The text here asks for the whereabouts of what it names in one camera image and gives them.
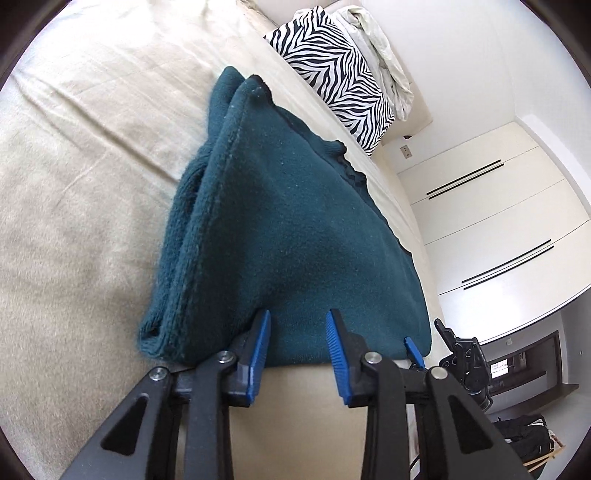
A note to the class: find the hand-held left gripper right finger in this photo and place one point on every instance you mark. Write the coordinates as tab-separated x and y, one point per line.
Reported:
339	355

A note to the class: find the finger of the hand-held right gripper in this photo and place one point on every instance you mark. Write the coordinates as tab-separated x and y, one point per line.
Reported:
444	333
414	353

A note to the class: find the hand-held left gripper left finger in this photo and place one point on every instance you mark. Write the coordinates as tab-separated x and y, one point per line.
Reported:
256	364

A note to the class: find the dark green sweater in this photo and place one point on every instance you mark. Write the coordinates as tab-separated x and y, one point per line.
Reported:
286	230

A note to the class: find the black clothes pile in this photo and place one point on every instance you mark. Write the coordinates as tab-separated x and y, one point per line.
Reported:
526	438

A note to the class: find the dark wooden cabinet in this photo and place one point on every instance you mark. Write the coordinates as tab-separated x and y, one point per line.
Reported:
531	364

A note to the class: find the wooden rack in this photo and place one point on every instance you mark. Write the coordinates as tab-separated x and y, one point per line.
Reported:
551	454

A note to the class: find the white wardrobe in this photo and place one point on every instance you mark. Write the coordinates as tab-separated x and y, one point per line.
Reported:
485	221

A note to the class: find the bed with beige sheet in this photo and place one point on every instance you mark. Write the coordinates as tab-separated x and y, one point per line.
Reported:
92	161

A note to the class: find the folded grey duvet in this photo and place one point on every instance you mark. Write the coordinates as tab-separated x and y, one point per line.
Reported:
383	60

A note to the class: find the zebra print pillow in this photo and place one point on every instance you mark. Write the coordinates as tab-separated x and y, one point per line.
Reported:
337	69

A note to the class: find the wall socket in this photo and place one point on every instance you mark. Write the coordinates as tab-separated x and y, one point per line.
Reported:
406	151

